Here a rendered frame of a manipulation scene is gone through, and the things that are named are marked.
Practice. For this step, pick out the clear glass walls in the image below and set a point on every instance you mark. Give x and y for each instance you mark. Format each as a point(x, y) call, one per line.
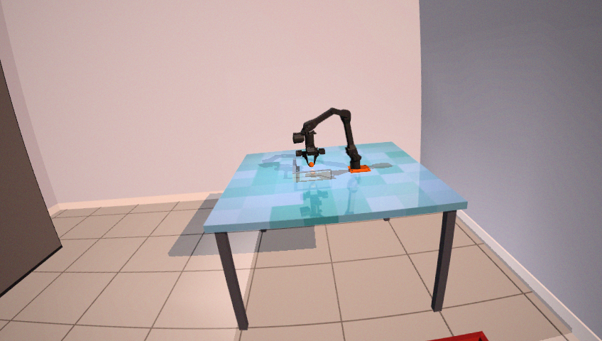
point(319, 175)

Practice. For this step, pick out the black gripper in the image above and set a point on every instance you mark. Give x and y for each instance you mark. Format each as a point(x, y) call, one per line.
point(304, 153)

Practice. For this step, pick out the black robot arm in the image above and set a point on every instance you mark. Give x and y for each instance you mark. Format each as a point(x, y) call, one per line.
point(308, 132)

